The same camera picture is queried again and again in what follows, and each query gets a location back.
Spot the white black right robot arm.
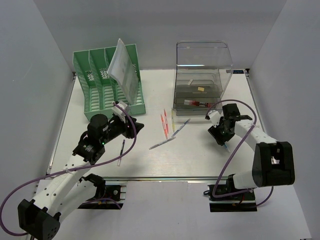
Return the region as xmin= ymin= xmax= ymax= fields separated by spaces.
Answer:
xmin=205 ymin=103 xmax=295 ymax=200

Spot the clear acrylic drawer cabinet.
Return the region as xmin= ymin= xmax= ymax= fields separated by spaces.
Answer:
xmin=173 ymin=40 xmax=234 ymax=116

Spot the yellow pen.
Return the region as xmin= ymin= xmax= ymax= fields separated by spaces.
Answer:
xmin=171 ymin=108 xmax=176 ymax=133

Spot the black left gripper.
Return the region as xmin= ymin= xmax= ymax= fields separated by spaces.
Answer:
xmin=100 ymin=114 xmax=145 ymax=145

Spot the clear plastic document folder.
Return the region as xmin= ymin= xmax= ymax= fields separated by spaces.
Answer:
xmin=107 ymin=38 xmax=139 ymax=105

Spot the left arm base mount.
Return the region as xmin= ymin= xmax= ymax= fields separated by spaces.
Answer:
xmin=78 ymin=173 xmax=127 ymax=210

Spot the red pink pen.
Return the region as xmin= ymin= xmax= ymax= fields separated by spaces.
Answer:
xmin=163 ymin=109 xmax=169 ymax=134

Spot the orange pen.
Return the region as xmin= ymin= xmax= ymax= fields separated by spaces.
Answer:
xmin=160 ymin=114 xmax=168 ymax=139

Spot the light blue pen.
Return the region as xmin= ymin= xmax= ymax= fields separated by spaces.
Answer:
xmin=171 ymin=118 xmax=191 ymax=138

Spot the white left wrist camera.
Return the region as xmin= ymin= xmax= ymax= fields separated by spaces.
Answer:
xmin=111 ymin=101 xmax=130 ymax=123

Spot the dark blue pen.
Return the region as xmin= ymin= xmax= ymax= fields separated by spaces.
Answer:
xmin=117 ymin=139 xmax=126 ymax=167

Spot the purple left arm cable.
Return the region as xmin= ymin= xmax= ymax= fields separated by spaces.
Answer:
xmin=0 ymin=101 xmax=138 ymax=236

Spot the grey clear pen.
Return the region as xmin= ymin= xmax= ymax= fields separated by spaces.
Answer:
xmin=149 ymin=136 xmax=176 ymax=150

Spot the dark red pen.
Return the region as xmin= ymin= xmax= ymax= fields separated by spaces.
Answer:
xmin=192 ymin=101 xmax=212 ymax=108

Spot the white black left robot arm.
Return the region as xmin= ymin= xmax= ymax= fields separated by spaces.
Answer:
xmin=17 ymin=114 xmax=144 ymax=240

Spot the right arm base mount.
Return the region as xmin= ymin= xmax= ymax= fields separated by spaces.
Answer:
xmin=203 ymin=174 xmax=257 ymax=213

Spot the green file organizer rack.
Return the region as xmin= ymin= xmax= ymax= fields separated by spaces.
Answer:
xmin=72 ymin=43 xmax=147 ymax=121

